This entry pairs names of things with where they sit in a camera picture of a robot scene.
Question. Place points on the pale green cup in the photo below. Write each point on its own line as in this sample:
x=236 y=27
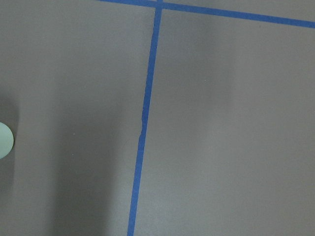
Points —
x=6 y=140

